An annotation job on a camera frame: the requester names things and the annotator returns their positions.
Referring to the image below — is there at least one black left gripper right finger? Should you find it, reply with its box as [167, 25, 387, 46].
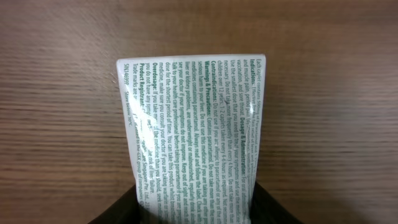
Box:
[250, 182, 303, 224]

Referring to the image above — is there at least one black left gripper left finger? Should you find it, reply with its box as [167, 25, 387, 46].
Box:
[88, 185, 140, 224]

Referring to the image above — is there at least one white green medicine box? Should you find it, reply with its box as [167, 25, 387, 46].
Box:
[116, 54, 266, 223]

